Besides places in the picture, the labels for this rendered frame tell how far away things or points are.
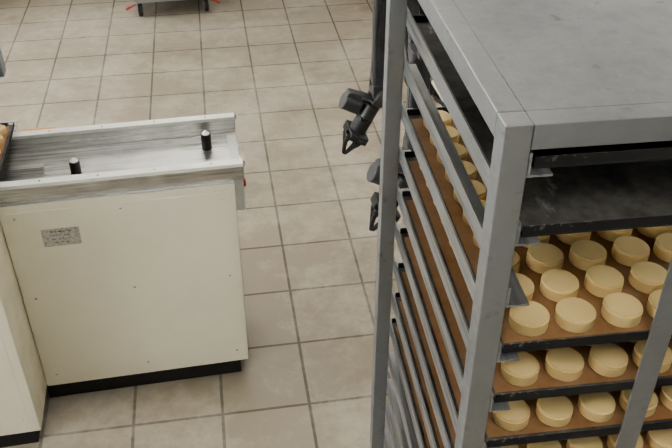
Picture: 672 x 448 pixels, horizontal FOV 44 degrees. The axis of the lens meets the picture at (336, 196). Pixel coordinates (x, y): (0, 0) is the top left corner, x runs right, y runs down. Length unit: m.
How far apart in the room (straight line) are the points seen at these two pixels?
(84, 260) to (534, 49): 1.91
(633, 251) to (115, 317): 1.95
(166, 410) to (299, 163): 1.64
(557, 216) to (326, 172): 3.15
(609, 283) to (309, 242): 2.57
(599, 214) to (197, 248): 1.82
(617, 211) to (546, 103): 0.18
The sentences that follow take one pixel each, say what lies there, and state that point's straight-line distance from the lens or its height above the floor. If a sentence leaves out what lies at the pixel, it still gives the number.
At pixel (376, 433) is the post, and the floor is 0.61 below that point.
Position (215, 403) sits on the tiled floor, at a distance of 2.98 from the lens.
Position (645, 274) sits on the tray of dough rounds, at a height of 1.51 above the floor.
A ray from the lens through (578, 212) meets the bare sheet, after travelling 0.99.
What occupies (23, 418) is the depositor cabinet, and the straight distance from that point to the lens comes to 2.88.
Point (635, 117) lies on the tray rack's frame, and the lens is 0.88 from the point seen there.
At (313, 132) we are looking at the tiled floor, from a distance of 4.41.
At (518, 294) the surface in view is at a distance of 1.00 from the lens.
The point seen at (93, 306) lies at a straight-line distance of 2.79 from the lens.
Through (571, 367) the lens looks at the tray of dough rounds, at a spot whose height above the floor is 1.42.
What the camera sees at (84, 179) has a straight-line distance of 2.51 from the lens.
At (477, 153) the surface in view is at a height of 1.69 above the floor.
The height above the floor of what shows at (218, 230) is 0.67.
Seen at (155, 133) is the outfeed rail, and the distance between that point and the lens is 2.75.
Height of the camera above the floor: 2.23
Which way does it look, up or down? 35 degrees down
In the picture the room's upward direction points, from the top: straight up
